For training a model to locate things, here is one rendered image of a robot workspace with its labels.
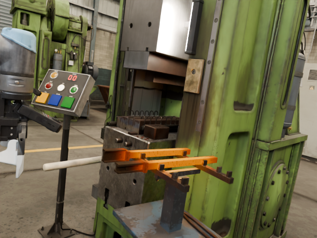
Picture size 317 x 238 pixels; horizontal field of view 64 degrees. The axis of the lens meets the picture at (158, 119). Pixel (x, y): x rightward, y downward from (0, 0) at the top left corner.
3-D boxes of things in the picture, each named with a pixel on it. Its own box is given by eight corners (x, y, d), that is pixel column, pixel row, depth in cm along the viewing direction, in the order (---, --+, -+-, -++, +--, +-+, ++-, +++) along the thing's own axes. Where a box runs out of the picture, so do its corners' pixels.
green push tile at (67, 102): (70, 108, 157) (74, 97, 160) (60, 106, 159) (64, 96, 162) (71, 109, 159) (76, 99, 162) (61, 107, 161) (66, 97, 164)
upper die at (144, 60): (146, 69, 134) (149, 51, 133) (123, 67, 147) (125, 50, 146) (192, 78, 165) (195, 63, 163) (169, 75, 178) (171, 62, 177)
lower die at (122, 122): (138, 134, 139) (140, 119, 138) (116, 126, 152) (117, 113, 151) (184, 131, 170) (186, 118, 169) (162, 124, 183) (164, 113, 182)
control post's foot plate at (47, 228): (48, 245, 174) (49, 233, 173) (36, 229, 189) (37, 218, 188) (77, 234, 190) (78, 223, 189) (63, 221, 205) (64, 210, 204)
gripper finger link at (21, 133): (15, 159, 63) (18, 127, 66) (23, 158, 63) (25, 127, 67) (15, 153, 59) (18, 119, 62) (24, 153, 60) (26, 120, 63)
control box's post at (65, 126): (55, 234, 187) (68, 89, 172) (53, 232, 189) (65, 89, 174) (60, 233, 189) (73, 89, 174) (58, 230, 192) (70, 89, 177)
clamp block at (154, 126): (154, 140, 131) (155, 128, 130) (142, 136, 136) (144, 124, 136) (168, 138, 140) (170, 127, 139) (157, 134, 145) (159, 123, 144)
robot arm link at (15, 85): (33, 77, 68) (34, 78, 61) (32, 94, 69) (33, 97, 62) (1, 73, 65) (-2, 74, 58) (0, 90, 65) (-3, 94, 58)
